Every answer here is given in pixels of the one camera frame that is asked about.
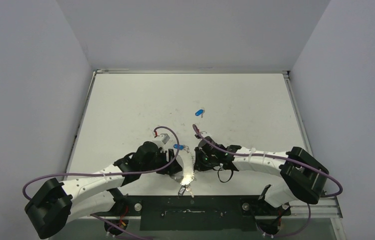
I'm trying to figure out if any aluminium table frame rail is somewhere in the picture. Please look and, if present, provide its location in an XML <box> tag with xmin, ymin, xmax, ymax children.
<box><xmin>282</xmin><ymin>70</ymin><xmax>342</xmax><ymax>219</ymax></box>

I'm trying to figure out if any blue key tag on plate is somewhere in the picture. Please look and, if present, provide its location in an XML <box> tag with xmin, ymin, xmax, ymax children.
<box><xmin>173</xmin><ymin>144</ymin><xmax>185</xmax><ymax>150</ymax></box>

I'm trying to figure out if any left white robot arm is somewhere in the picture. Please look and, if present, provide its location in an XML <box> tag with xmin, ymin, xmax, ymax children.
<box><xmin>22</xmin><ymin>138</ymin><xmax>182</xmax><ymax>240</ymax></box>

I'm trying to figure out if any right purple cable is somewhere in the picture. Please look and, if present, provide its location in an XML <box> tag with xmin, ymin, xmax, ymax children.
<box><xmin>192</xmin><ymin>123</ymin><xmax>344</xmax><ymax>199</ymax></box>

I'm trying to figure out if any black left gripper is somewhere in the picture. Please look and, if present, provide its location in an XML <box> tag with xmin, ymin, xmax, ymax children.
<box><xmin>141</xmin><ymin>148</ymin><xmax>182</xmax><ymax>175</ymax></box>

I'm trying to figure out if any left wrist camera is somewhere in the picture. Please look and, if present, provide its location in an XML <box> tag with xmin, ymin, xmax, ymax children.
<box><xmin>152</xmin><ymin>132</ymin><xmax>170</xmax><ymax>148</ymax></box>

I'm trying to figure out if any black key tag with key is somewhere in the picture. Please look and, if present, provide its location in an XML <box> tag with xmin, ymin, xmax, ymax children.
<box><xmin>177</xmin><ymin>184</ymin><xmax>195</xmax><ymax>198</ymax></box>

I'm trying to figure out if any loose blue key tag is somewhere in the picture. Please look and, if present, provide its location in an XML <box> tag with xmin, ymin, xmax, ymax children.
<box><xmin>195</xmin><ymin>107</ymin><xmax>205</xmax><ymax>118</ymax></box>

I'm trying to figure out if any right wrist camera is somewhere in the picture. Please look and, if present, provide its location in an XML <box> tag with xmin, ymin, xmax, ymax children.
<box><xmin>194</xmin><ymin>131</ymin><xmax>212</xmax><ymax>142</ymax></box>

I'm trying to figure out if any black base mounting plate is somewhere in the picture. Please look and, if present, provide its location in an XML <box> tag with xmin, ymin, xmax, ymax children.
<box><xmin>98</xmin><ymin>195</ymin><xmax>291</xmax><ymax>232</ymax></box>

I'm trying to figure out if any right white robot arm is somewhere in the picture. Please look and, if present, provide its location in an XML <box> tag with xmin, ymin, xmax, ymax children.
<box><xmin>194</xmin><ymin>136</ymin><xmax>329</xmax><ymax>215</ymax></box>

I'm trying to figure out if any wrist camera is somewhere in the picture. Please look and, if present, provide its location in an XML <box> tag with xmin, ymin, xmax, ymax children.
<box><xmin>194</xmin><ymin>131</ymin><xmax>212</xmax><ymax>142</ymax></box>
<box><xmin>152</xmin><ymin>132</ymin><xmax>170</xmax><ymax>148</ymax></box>

